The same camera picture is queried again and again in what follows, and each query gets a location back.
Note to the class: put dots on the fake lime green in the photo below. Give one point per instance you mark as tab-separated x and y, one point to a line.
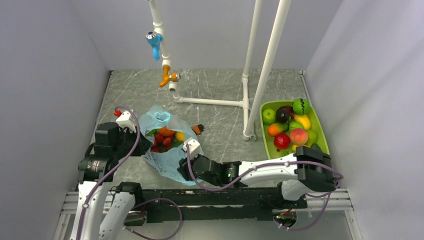
295	125

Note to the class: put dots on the fake watermelon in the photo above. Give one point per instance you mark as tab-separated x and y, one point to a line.
301	106

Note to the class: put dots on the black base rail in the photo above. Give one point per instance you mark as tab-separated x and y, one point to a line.
162	205

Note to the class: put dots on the fake yellow lemon in bag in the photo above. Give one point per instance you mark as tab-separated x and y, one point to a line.
180	136

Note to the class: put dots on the fake yellow lemon in basket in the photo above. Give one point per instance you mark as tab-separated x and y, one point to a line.
304	121

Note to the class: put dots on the fake mango orange green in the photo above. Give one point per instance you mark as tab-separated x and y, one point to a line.
277	128

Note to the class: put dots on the fake green apple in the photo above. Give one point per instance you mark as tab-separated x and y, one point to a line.
268	116

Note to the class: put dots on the orange plastic tap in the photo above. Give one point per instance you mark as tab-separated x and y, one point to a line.
168	76

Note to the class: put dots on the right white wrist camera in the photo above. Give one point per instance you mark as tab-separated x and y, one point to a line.
192	146

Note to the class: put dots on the blue plastic tap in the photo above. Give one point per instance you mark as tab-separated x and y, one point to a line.
154	39

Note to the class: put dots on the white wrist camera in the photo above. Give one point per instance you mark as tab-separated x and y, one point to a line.
125	119
192	146

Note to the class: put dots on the black orange clip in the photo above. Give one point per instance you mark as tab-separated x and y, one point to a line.
198	129

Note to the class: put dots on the white PVC pipe frame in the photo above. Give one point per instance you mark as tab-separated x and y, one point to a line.
249	111

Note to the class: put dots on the fake orange fruit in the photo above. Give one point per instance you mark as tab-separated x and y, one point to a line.
164	131

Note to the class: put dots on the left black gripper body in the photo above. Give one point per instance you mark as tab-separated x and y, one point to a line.
127	139

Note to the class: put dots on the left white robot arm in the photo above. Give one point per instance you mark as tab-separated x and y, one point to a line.
113	143

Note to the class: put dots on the fake pale green pear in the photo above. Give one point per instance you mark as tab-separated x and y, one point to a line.
312	137

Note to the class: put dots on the fake red pomegranate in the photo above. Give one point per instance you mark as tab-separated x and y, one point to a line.
281	141

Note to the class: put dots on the fake dark purple fruit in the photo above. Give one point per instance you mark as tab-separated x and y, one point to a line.
284	114

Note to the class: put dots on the fake peach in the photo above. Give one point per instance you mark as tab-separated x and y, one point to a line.
298	136

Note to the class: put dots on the fake avocado dark green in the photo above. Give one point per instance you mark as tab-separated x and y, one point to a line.
316	147

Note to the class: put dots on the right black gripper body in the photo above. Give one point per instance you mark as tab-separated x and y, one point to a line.
183	162

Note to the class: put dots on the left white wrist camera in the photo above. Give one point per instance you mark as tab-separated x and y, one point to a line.
125	119

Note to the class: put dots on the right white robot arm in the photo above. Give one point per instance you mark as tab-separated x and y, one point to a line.
308	169

